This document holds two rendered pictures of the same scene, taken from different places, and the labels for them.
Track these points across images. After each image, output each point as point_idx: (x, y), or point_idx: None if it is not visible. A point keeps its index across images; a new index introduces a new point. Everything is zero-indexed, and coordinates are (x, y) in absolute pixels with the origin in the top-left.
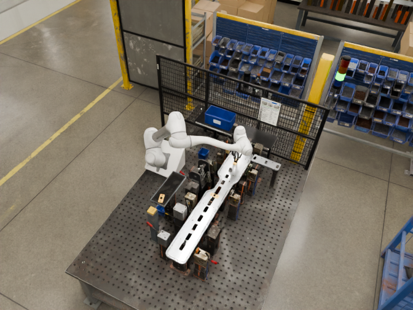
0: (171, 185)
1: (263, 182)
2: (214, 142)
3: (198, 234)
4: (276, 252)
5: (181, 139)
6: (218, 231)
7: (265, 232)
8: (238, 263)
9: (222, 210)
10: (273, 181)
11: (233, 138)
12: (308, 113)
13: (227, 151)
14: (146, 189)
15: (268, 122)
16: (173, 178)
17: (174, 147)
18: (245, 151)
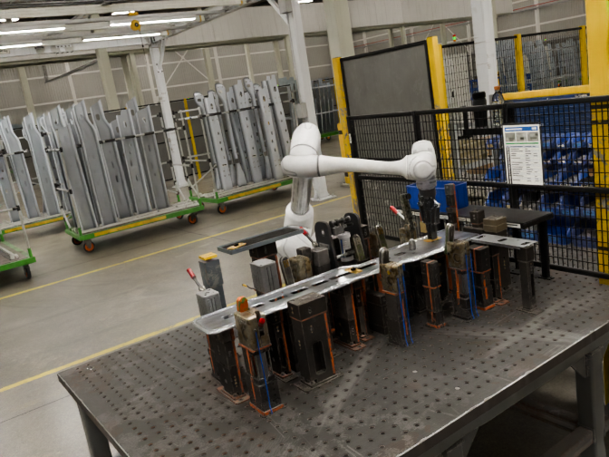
0: (268, 237)
1: (510, 306)
2: (361, 161)
3: (275, 306)
4: (472, 398)
5: (300, 156)
6: (314, 298)
7: (464, 367)
8: (361, 403)
9: (385, 329)
10: (526, 289)
11: None
12: (597, 126)
13: (421, 226)
14: None
15: (528, 182)
16: (279, 231)
17: (290, 174)
18: (413, 165)
